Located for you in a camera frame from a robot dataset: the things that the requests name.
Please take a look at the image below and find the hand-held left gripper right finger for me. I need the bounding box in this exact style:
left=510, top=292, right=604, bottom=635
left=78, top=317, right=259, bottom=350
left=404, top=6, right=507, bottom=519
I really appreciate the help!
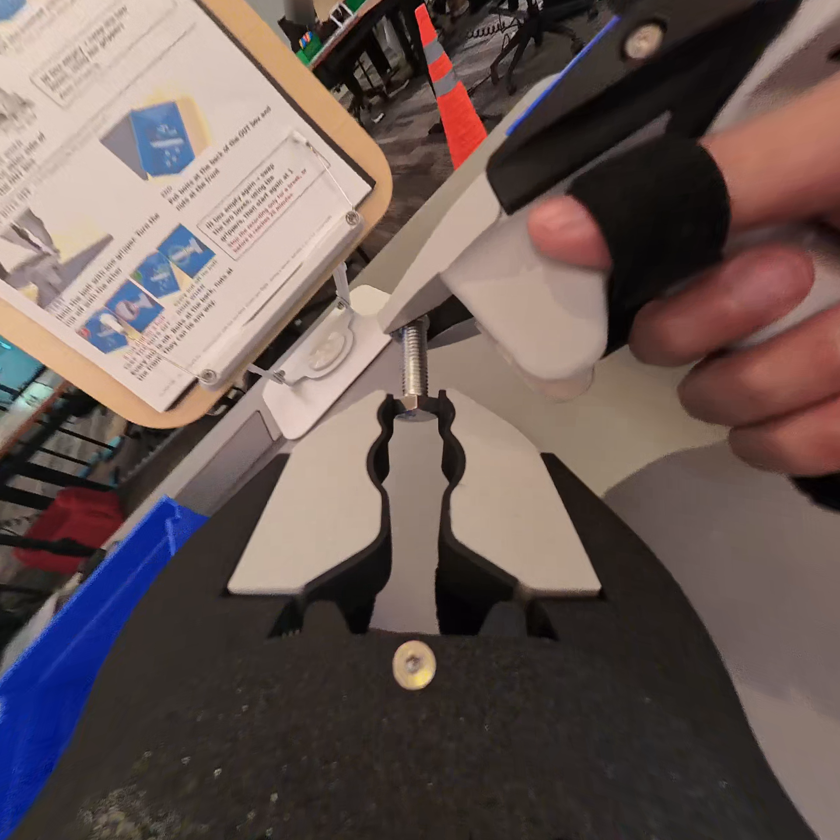
left=434, top=388, right=603, bottom=636

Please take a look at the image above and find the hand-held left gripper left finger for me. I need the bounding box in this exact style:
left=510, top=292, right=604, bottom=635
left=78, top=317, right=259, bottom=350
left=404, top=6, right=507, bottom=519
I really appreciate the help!
left=226, top=390, right=396, bottom=636

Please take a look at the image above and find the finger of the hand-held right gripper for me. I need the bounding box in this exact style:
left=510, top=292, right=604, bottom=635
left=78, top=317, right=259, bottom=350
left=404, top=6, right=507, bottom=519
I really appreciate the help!
left=378, top=72, right=614, bottom=403

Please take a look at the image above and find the silver hex bolt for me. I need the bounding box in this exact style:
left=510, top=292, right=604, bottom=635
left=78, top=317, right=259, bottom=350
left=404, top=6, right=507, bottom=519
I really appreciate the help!
left=392, top=315, right=432, bottom=403

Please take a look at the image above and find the blue plastic bin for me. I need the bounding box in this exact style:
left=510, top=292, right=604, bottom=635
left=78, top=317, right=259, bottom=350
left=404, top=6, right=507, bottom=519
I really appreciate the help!
left=0, top=495, right=211, bottom=840

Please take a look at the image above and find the person's right hand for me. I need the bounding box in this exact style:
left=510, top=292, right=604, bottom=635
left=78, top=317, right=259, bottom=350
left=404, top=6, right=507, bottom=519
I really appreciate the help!
left=528, top=82, right=840, bottom=476

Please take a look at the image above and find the black office chair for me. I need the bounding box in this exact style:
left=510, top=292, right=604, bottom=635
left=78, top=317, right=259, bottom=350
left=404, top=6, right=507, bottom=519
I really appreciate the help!
left=492, top=0, right=592, bottom=96

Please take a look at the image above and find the white board stand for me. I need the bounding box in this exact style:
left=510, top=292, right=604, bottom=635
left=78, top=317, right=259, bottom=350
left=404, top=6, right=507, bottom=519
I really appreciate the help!
left=246, top=262, right=395, bottom=441

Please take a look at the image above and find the orange traffic cone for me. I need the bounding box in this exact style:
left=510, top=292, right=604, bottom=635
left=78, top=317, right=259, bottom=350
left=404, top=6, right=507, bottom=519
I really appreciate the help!
left=415, top=3, right=490, bottom=172

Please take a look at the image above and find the wooden display board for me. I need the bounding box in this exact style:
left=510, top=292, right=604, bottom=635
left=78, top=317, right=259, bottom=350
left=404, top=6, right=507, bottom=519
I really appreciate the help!
left=0, top=0, right=395, bottom=429

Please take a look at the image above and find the red plastic crate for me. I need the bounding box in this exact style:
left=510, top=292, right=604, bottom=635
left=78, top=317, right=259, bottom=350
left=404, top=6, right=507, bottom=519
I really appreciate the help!
left=13, top=489, right=126, bottom=577

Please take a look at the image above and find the printed instruction sheet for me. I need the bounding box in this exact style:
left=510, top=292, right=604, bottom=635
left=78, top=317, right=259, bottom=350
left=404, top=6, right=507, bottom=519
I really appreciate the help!
left=0, top=0, right=374, bottom=413

